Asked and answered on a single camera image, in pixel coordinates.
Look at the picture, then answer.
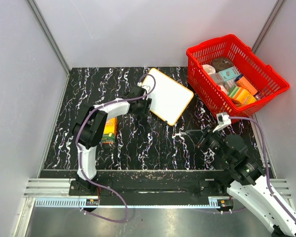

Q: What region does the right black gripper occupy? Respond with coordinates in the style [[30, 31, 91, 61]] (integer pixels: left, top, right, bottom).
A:
[[185, 123, 232, 164]]

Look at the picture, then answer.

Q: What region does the yellow framed whiteboard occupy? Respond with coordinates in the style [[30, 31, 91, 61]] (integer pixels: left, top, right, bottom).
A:
[[142, 68, 194, 126]]

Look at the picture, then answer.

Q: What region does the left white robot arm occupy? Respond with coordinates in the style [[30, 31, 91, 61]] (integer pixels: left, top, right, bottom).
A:
[[70, 85, 152, 195]]

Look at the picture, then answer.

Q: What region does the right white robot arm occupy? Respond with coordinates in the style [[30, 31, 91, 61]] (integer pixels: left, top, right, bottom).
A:
[[195, 125, 296, 237]]

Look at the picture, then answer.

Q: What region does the orange sponge package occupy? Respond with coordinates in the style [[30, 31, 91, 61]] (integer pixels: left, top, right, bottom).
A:
[[101, 118, 117, 144]]

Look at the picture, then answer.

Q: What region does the yellow sponge pack in basket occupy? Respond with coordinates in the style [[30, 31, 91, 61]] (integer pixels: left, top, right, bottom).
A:
[[228, 85, 257, 106]]

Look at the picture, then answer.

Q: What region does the pink round container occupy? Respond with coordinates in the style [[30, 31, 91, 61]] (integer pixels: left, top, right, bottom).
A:
[[202, 64, 216, 75]]

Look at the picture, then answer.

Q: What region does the red plastic shopping basket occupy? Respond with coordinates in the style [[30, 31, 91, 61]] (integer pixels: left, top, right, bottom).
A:
[[186, 34, 290, 117]]

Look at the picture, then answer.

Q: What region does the teal box in basket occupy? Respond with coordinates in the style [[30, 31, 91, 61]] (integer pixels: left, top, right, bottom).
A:
[[219, 66, 240, 81]]

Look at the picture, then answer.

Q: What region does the orange bottle blue cap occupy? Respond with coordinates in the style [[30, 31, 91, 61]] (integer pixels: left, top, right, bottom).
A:
[[234, 74, 258, 96]]

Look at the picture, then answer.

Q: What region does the brown round lid container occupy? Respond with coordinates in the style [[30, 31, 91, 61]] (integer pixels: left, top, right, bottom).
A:
[[211, 57, 234, 72]]

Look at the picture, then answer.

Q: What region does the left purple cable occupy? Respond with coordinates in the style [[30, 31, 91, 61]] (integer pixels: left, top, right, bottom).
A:
[[75, 73, 156, 224]]

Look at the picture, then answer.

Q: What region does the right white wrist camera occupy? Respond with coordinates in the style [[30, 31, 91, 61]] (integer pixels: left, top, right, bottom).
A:
[[213, 112, 231, 132]]

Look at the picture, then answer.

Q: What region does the aluminium front rail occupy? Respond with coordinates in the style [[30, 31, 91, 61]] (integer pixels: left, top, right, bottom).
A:
[[23, 179, 293, 209]]

